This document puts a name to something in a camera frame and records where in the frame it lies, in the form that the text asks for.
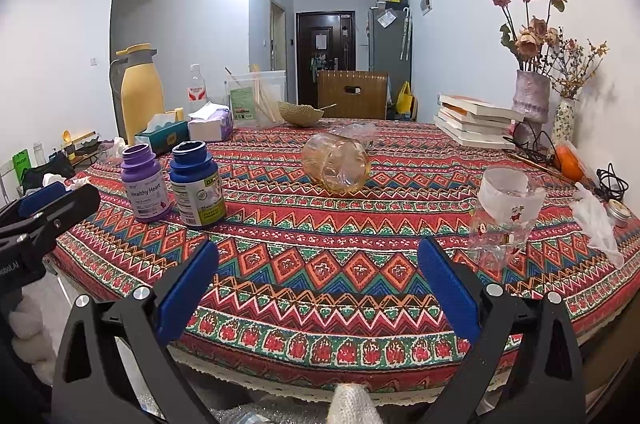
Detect orange fruit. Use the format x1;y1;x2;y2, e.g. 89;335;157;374
555;144;585;182

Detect black cable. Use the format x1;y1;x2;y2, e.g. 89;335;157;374
595;162;630;200

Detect small floral vase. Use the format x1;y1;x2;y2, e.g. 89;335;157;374
554;97;576;142

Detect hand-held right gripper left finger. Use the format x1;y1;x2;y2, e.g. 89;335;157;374
50;239;221;424

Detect clear bottle with red label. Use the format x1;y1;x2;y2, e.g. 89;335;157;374
188;64;208;115

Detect clear plastic container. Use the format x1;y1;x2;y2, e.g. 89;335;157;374
227;70;287;127

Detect pink ceramic vase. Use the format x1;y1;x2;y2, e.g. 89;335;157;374
512;70;551;125

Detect wooden chair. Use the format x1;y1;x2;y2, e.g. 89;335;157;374
317;70;390;120

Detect crumpled white tissue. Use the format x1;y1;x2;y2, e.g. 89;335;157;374
42;173;91;192

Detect wooden interior door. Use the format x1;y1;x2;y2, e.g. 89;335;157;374
270;0;287;72

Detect dried yellow twigs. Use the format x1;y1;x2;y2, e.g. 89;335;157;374
550;39;611;100

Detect grey refrigerator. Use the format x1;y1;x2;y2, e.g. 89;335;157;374
368;6;412;75

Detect bundle of wooden chopsticks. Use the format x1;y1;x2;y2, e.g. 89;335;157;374
250;64;284;125

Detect clear amber plastic jar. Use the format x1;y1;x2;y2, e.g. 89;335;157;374
301;134;371;193

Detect purple white tissue pack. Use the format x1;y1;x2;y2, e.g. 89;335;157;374
187;102;234;142

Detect white folded umbrella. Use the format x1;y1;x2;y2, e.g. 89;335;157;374
400;7;412;60

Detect teal tissue box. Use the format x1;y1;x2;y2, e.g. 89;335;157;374
135;108;190;155

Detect purple supplement bottle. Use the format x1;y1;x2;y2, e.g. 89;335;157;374
121;143;174;223

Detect green labelled packet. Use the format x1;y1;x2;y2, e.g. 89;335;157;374
229;88;258;121

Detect wooden stick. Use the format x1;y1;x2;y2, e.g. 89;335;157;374
502;149;566;177

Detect black bag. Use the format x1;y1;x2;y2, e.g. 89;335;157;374
20;151;76;192

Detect white plastic bag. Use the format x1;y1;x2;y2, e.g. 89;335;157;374
570;189;626;270

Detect dried pink roses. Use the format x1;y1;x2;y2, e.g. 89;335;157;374
479;0;572;72

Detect clear plastic bag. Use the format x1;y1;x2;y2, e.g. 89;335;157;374
97;138;126;165
327;122;378;147

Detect stack of white books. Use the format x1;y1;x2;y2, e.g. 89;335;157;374
432;119;516;150

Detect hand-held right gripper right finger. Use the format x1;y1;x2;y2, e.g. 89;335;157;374
416;238;588;424

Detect patterned red tablecloth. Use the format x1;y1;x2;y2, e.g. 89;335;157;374
50;118;640;405

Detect clear cup with white label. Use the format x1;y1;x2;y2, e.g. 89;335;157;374
469;167;547;272

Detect woven bowl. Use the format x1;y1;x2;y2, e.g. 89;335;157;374
277;100;325;127

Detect blue supplement bottle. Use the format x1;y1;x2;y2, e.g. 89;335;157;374
169;141;227;227

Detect yellow tote bag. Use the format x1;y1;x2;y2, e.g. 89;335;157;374
396;81;417;121

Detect green paper bag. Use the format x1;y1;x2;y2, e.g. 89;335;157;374
12;149;32;185

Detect dark entrance door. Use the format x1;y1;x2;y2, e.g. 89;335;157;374
296;10;355;105

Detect low wooden shelf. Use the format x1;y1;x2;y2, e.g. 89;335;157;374
62;131;101;162

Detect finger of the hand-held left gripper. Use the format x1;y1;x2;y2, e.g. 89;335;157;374
0;184;101;272
0;181;68;230

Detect yellow thermos jug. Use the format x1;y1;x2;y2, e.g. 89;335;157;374
116;43;166;145

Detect white knit cloth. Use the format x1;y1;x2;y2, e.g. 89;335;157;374
327;383;381;424

